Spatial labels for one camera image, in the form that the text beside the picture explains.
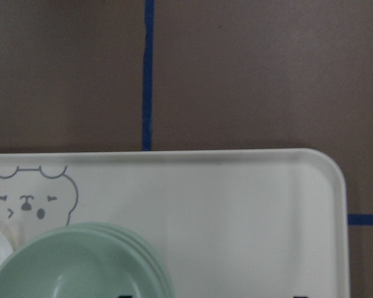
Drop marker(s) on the green bowl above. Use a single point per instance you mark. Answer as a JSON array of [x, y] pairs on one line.
[[161, 257], [155, 257], [85, 262]]

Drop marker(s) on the green bowl on tray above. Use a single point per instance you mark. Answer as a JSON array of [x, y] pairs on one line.
[[161, 257]]

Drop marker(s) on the cream bear tray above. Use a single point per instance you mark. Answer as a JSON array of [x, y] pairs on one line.
[[226, 223]]

